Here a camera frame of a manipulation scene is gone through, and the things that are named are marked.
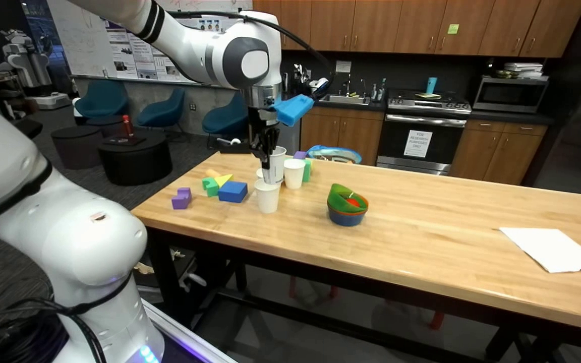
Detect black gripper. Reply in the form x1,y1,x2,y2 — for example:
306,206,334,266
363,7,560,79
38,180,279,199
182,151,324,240
249,104,280,169

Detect stack of white bowls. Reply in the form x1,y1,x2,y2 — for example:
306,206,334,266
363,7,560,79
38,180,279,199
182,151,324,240
502,61,546,80

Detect black tape dispenser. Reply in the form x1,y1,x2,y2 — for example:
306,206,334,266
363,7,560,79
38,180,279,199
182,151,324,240
207,132,253,155

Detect large green foam block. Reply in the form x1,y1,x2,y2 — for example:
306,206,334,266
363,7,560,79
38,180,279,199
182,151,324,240
301,157,317,185

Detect yellow foam triangle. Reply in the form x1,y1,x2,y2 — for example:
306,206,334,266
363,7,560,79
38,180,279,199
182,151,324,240
207,169,233,189

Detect blue foam cube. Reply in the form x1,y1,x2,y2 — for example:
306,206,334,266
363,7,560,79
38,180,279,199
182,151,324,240
218,180,250,206

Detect small green foam arch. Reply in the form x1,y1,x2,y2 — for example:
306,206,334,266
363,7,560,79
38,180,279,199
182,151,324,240
199,175,221,199

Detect light blue tub chair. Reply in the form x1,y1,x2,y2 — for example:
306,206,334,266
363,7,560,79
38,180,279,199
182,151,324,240
306,142,366,165

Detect wooden sink cabinet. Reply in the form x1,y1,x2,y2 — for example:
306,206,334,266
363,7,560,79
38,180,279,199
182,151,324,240
299,104,387,165

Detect black shiny round object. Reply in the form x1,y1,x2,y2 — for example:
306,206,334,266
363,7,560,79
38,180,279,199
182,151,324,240
292,62,333,103

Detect green plastic bowl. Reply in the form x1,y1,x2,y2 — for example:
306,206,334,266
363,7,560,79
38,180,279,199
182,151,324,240
324,182,372,218

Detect steel sink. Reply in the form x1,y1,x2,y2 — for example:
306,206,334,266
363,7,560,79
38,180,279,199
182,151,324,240
319,93,373,109

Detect purple foam arch block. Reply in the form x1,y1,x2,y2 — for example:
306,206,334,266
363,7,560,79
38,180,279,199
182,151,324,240
170,185,194,211

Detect blue plastic bowl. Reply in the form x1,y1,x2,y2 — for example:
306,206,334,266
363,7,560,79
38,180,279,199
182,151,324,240
327,206,368,228

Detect black round ottoman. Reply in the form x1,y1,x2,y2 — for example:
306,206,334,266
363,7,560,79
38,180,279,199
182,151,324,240
96,129,173,188

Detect red bottle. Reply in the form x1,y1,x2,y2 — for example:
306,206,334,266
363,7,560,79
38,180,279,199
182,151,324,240
120,111,135,139

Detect white paper notice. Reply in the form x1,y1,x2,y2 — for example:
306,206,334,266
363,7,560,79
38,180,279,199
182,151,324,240
402,129,436,161

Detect steel kitchen oven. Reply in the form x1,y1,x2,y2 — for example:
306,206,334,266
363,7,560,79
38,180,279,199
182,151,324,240
378,93,474,177

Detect wooden upper cabinets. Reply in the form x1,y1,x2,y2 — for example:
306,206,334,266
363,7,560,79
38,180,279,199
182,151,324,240
253,0,581,58

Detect dark grey ottoman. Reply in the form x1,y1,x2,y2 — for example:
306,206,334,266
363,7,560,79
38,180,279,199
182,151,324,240
51,122,104,169

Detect white lit robot platform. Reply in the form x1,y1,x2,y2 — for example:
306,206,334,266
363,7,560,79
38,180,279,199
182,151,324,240
135,298,239,363

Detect narrow wooden lower cabinet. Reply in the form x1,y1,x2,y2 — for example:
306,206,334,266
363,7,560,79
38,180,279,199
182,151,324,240
450,119,548,185

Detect steel microwave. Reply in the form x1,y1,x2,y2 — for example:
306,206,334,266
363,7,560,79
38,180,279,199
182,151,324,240
473,74,548,114

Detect white background machine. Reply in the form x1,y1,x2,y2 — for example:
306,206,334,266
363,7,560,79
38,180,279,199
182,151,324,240
0,26,71,113

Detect white paper sheet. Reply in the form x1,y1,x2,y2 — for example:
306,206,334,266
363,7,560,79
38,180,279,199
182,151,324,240
499,225,581,277

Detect black metal table frame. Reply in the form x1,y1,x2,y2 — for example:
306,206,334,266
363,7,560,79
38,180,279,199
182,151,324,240
146,223,581,363

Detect wall posters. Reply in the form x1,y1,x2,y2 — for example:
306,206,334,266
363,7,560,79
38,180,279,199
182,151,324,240
46,0,257,86

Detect black floor cables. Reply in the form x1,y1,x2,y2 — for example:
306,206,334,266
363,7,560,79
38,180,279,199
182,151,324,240
0,295,115,363

